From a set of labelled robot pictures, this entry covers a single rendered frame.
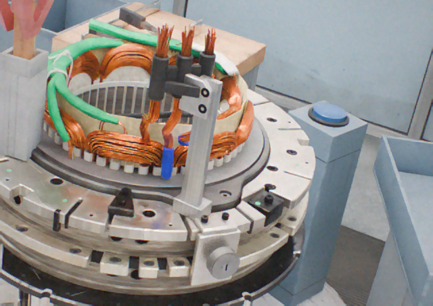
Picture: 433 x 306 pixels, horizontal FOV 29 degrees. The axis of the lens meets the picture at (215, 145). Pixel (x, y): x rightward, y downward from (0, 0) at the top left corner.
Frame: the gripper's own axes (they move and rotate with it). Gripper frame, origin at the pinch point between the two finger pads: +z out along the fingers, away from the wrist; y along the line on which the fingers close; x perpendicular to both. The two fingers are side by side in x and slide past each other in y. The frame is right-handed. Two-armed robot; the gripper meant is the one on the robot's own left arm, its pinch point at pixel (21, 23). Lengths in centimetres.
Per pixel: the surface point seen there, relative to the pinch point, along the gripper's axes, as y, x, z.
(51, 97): 1.9, 1.8, 6.6
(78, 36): -15.8, 28.9, 17.4
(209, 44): 14.6, 3.3, -2.9
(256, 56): 1.7, 42.9, 18.2
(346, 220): -11, 177, 135
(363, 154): -24, 226, 139
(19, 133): 1.5, -1.4, 8.8
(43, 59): 1.5, 1.1, 2.9
